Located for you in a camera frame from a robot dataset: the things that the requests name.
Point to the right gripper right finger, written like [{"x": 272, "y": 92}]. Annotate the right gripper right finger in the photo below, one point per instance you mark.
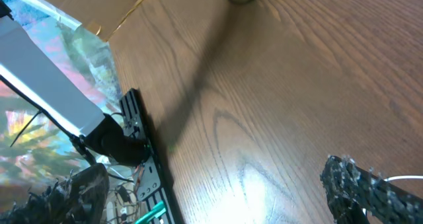
[{"x": 352, "y": 192}]

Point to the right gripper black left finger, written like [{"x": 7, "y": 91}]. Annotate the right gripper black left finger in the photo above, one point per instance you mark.
[{"x": 80, "y": 198}]

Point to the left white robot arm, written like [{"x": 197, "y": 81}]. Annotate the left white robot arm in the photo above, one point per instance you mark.
[{"x": 27, "y": 70}]

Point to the colourful patterned floor mat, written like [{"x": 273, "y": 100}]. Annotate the colourful patterned floor mat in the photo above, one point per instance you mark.
[{"x": 81, "y": 197}]

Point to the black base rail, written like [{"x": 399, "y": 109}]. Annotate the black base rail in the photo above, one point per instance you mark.
[{"x": 152, "y": 185}]

